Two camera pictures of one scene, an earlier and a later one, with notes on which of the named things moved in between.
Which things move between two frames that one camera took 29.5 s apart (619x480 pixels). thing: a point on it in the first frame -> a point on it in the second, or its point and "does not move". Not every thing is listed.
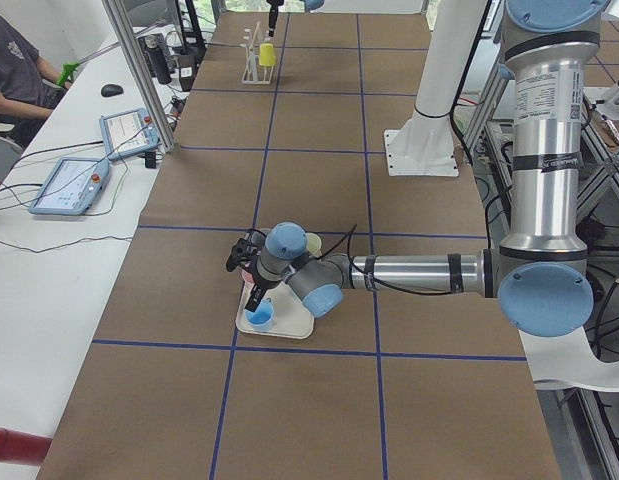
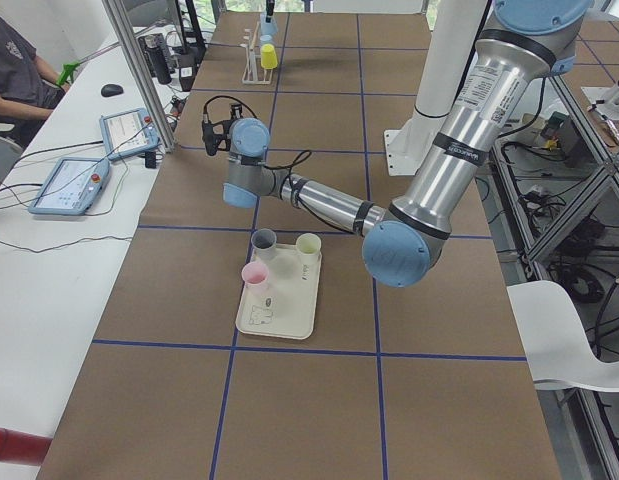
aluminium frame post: [120, 21] does not move
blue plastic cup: [262, 318] -> [267, 29]
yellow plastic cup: [266, 54] does not move
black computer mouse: [110, 90] does not move
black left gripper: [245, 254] -> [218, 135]
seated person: [23, 87] does not move
